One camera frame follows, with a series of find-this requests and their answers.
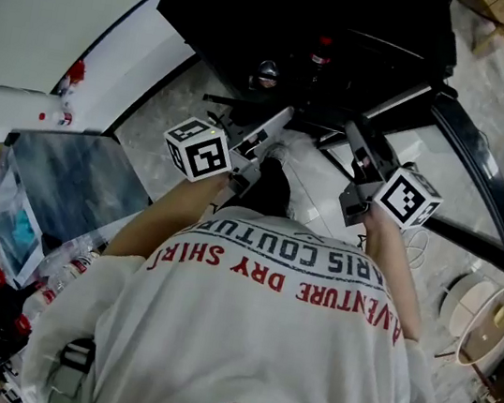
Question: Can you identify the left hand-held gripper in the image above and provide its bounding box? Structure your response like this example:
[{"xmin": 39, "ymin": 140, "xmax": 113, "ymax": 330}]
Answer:
[{"xmin": 156, "ymin": 86, "xmax": 296, "ymax": 204}]

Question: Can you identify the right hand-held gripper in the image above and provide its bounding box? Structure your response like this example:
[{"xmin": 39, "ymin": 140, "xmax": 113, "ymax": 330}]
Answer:
[{"xmin": 329, "ymin": 119, "xmax": 455, "ymax": 242}]

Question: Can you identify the black wire shelf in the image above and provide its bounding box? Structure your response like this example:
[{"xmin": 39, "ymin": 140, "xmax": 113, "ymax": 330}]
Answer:
[{"xmin": 198, "ymin": 88, "xmax": 360, "ymax": 154}]

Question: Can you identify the person's right forearm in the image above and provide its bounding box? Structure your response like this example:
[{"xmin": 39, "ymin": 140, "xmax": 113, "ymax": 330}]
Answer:
[{"xmin": 343, "ymin": 207, "xmax": 440, "ymax": 345}]

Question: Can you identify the person's left forearm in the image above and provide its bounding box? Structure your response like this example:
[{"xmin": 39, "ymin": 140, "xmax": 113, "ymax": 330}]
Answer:
[{"xmin": 102, "ymin": 157, "xmax": 234, "ymax": 277}]

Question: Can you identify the glass fridge door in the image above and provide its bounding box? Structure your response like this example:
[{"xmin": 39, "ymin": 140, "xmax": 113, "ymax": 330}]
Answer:
[{"xmin": 300, "ymin": 67, "xmax": 504, "ymax": 280}]

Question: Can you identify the person's white shoe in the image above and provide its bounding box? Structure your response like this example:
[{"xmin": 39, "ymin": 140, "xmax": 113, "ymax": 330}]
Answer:
[{"xmin": 266, "ymin": 139, "xmax": 294, "ymax": 166}]

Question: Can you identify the person's black trouser leg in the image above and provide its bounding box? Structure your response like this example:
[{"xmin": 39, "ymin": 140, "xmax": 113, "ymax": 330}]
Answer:
[{"xmin": 248, "ymin": 154, "xmax": 298, "ymax": 220}]

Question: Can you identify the red-capped dark bottle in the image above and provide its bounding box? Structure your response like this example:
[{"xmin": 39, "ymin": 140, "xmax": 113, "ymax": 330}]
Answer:
[{"xmin": 307, "ymin": 33, "xmax": 337, "ymax": 75}]

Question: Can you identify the red and white packet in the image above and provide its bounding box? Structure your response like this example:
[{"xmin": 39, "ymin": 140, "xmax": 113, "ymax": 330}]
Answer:
[{"xmin": 63, "ymin": 55, "xmax": 90, "ymax": 87}]

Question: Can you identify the round white stool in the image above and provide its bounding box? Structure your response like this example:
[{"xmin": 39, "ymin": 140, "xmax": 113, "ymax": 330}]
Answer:
[{"xmin": 432, "ymin": 267, "xmax": 504, "ymax": 373}]

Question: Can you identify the marble-top side table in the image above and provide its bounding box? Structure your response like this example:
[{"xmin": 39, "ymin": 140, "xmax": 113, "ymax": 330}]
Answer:
[{"xmin": 0, "ymin": 117, "xmax": 162, "ymax": 305}]

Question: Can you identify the small red-capped white bottle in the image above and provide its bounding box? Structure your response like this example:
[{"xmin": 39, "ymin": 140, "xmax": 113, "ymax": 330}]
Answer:
[{"xmin": 37, "ymin": 106, "xmax": 75, "ymax": 129}]

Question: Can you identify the white printed t-shirt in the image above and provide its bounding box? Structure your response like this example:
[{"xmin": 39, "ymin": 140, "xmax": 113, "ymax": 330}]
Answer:
[{"xmin": 14, "ymin": 177, "xmax": 470, "ymax": 403}]

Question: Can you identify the clear red-label plastic bottle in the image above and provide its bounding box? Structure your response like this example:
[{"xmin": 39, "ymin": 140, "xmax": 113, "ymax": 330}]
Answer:
[{"xmin": 34, "ymin": 238, "xmax": 104, "ymax": 314}]

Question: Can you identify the white cable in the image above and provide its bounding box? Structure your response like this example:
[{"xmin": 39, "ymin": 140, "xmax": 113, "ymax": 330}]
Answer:
[{"xmin": 401, "ymin": 226, "xmax": 432, "ymax": 273}]

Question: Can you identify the black strap buckle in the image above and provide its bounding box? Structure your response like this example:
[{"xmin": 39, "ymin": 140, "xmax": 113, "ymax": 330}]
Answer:
[{"xmin": 57, "ymin": 334, "xmax": 99, "ymax": 377}]

